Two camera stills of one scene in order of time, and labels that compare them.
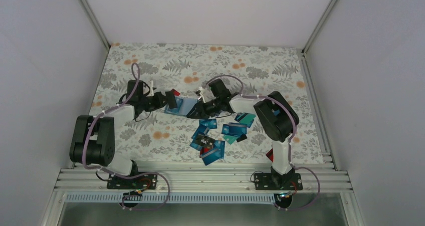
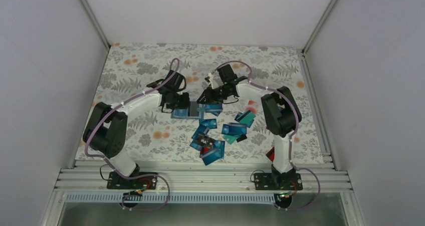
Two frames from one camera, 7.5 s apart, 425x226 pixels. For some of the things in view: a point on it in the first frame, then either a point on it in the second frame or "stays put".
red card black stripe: x=269 y=155 stays put
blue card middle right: x=236 y=129 stays put
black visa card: x=205 y=141 stays put
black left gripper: x=159 y=96 -> x=184 y=104
